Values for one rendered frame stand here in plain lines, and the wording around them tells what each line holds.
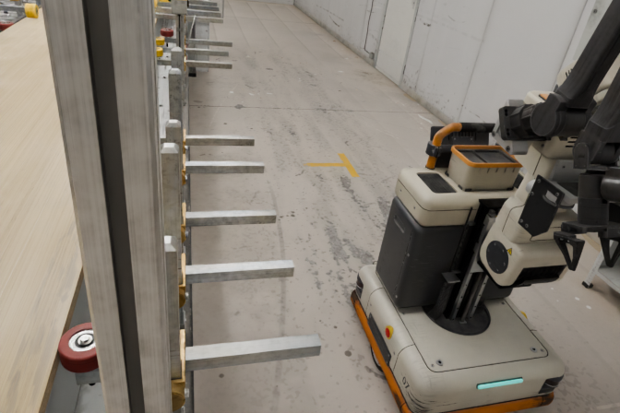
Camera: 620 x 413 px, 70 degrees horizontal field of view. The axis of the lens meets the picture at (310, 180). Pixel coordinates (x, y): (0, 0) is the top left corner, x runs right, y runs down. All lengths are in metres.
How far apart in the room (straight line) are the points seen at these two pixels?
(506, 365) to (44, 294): 1.49
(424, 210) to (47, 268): 1.12
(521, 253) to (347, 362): 0.91
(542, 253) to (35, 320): 1.29
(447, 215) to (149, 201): 1.45
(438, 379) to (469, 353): 0.19
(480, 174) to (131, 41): 1.53
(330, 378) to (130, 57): 1.82
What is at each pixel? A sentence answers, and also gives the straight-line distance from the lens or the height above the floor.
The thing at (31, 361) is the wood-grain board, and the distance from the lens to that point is 0.87.
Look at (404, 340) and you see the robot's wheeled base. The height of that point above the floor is 0.28.
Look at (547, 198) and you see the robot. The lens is 1.33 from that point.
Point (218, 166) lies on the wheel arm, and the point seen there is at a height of 0.85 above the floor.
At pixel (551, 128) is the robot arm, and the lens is 1.14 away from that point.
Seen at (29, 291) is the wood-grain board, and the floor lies 0.90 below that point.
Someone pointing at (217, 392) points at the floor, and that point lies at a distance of 1.89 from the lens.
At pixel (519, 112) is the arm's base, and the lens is 1.23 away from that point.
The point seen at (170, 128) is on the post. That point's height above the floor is 1.10.
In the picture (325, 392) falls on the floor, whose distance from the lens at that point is 1.92.
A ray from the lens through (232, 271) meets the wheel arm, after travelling 1.08.
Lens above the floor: 1.54
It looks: 28 degrees down
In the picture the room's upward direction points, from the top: 8 degrees clockwise
